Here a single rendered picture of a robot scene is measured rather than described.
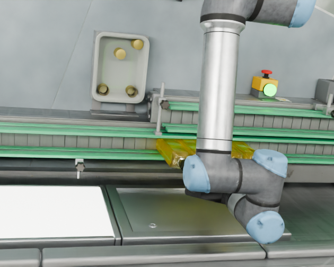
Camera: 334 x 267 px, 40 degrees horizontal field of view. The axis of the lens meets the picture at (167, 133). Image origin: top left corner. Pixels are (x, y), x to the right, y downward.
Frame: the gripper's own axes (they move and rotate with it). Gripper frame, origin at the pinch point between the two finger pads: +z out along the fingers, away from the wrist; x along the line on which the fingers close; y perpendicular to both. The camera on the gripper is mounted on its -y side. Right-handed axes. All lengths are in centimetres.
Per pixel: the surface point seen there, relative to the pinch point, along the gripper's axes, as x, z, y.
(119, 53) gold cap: 26.5, 36.4, -21.2
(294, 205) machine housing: -15.6, 12.1, 39.3
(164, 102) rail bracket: 15.4, 16.7, -9.6
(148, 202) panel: -13.1, 7.6, -13.0
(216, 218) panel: -12.8, -3.4, 4.4
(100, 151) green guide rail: -4.2, 26.9, -25.7
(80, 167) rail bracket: -6.4, 17.0, -32.8
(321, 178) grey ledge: -12, 29, 60
